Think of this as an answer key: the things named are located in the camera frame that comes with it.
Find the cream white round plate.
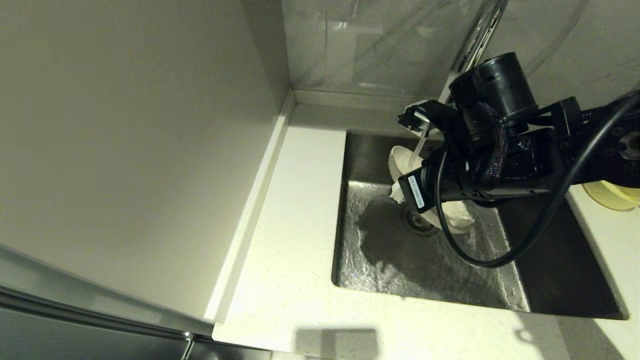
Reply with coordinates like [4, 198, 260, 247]
[388, 145, 477, 235]

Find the yellow plastic bowl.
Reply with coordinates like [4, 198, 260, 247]
[582, 180, 640, 212]

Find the chrome kitchen faucet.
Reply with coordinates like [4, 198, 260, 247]
[439, 0, 510, 103]

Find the stainless steel sink basin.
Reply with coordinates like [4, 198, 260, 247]
[331, 130, 629, 321]

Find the round metal drain strainer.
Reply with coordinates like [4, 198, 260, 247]
[401, 207, 439, 237]

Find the grey tall cabinet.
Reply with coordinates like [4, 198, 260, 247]
[0, 0, 296, 360]

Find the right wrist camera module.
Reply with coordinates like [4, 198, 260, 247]
[397, 99, 453, 135]

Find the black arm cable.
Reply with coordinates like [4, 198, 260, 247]
[434, 92, 640, 269]

